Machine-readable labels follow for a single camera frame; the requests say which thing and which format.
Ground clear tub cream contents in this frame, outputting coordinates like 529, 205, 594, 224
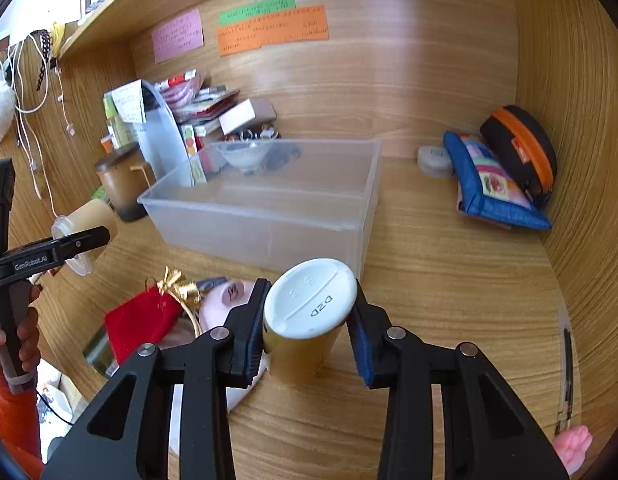
51, 198, 118, 276

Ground pink round compact case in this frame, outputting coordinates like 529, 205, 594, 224
158, 280, 264, 456

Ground yellow sunscreen bottle white cap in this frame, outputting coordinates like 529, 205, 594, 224
262, 258, 358, 386

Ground red velvet pouch gold top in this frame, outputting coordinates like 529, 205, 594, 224
104, 266, 202, 365

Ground green glass bottle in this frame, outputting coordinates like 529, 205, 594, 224
82, 326, 119, 379

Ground orange sleeve forearm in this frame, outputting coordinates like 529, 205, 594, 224
0, 369, 44, 479

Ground left hand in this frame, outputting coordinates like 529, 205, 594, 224
0, 280, 41, 385

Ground pink paw toy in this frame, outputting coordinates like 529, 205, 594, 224
552, 425, 593, 476

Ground brown ceramic mug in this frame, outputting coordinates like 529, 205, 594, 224
94, 142, 156, 222

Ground fruit sticker sheet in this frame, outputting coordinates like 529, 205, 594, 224
180, 125, 207, 184

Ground white file holder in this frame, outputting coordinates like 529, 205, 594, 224
103, 79, 188, 180

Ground clear plastic storage bin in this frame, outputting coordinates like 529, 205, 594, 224
138, 139, 382, 275

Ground stack of booklets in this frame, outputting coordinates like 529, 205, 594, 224
154, 68, 240, 136

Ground white bowl of beads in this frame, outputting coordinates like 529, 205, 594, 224
217, 125, 280, 172

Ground white pink rectangular box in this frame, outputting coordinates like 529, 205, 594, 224
219, 98, 277, 134

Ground pink paper note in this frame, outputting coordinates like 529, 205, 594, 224
152, 9, 205, 63

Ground blue patchwork pouch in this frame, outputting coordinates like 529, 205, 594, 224
443, 131, 552, 231

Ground small white round container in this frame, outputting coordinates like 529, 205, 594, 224
416, 145, 454, 178

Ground black orange zip case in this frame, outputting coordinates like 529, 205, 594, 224
480, 105, 557, 209

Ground green paper note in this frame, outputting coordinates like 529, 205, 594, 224
219, 0, 296, 26

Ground orange paper note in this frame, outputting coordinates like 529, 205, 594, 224
216, 4, 330, 56

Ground white hanging cable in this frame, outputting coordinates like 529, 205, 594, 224
0, 29, 76, 219

